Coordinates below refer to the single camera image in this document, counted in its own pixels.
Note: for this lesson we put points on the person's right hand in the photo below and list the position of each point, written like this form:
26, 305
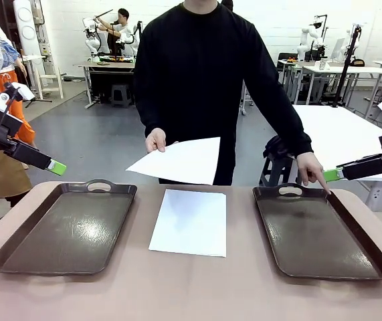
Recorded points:
157, 140

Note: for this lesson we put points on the person's body black sweater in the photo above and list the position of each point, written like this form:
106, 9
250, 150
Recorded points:
194, 83

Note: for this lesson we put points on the dark brown plastic tray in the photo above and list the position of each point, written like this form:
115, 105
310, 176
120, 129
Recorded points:
63, 230
311, 234

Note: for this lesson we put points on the white wooden step stool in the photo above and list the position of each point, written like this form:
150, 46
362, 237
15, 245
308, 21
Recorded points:
51, 82

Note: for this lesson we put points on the brown-topped work table white legs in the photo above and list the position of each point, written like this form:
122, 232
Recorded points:
110, 65

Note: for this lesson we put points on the black office chair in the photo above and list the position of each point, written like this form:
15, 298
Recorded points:
286, 58

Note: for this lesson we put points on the grey step stool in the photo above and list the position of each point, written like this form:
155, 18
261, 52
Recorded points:
277, 170

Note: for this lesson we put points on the background person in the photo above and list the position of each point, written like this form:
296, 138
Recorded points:
123, 30

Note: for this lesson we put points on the black cloth bundle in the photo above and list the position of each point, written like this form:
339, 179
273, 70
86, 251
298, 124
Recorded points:
277, 145

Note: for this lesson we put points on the person's right forearm black sleeve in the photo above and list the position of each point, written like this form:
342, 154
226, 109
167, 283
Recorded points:
147, 107

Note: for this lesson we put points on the white A4 paper sheet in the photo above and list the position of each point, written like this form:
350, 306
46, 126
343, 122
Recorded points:
187, 224
184, 160

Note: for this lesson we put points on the person's left hand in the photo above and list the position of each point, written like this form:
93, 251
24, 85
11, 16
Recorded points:
309, 164

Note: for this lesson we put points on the black tripod stand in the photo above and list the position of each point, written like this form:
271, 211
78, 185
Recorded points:
348, 67

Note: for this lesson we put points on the white monitor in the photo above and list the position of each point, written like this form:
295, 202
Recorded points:
337, 50

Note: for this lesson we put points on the person's left forearm black sleeve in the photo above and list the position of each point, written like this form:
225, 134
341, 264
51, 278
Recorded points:
291, 127

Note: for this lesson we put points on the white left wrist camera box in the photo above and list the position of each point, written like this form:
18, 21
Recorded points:
23, 93

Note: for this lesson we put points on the long white desk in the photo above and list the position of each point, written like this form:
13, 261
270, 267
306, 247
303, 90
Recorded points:
361, 69

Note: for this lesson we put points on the mannequin with orange trousers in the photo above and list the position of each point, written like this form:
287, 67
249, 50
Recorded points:
10, 77

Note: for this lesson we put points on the white background humanoid robot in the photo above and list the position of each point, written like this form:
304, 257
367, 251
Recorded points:
92, 40

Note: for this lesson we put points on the patterned paper cup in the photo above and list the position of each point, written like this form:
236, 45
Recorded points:
323, 65

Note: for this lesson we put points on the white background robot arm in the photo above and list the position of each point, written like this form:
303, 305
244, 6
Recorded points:
306, 40

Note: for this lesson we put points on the grey plastic stool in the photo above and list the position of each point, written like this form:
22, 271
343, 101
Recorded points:
121, 95

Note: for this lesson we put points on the white tower air conditioner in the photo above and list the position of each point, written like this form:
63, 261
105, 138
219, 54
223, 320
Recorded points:
25, 26

